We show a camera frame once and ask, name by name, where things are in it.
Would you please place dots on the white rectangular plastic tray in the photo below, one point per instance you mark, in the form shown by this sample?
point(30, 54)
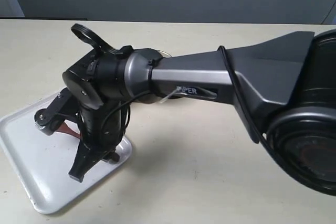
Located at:
point(42, 162)

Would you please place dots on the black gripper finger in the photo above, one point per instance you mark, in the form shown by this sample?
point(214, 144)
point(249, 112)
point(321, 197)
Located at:
point(85, 159)

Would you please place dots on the steel bowl of rice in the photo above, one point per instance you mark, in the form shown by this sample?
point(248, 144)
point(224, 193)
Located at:
point(164, 54)

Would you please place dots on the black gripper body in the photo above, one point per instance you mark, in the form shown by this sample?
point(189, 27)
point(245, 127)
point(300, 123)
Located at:
point(102, 130)

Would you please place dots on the dark red wooden spoon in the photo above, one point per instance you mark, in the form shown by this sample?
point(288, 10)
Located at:
point(110, 157)

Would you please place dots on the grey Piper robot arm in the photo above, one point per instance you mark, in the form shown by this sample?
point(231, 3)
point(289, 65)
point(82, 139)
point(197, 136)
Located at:
point(283, 91)

